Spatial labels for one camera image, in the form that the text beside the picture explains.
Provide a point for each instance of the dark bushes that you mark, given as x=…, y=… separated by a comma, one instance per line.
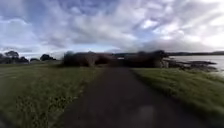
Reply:
x=100, y=59

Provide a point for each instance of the dark asphalt path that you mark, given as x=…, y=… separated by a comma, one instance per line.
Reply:
x=121, y=100

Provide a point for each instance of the green grass field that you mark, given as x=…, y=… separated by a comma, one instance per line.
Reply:
x=36, y=90

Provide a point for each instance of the green grass verge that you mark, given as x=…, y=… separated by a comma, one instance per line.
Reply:
x=190, y=86

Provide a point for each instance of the distant dark hills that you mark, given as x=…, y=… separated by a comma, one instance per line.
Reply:
x=196, y=53

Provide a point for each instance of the grey water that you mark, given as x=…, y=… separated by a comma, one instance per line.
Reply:
x=208, y=60

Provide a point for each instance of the row of trees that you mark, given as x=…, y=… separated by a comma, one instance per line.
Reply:
x=13, y=57

